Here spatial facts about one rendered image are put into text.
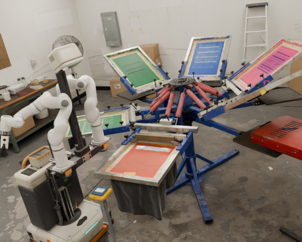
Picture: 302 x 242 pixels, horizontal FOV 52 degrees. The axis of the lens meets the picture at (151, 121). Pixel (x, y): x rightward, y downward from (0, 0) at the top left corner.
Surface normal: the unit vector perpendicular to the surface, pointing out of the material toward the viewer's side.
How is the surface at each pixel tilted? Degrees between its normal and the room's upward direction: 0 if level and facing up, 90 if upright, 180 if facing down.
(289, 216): 0
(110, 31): 90
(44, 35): 90
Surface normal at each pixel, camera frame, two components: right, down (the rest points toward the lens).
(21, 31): 0.90, 0.05
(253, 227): -0.15, -0.91
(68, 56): 0.68, -0.31
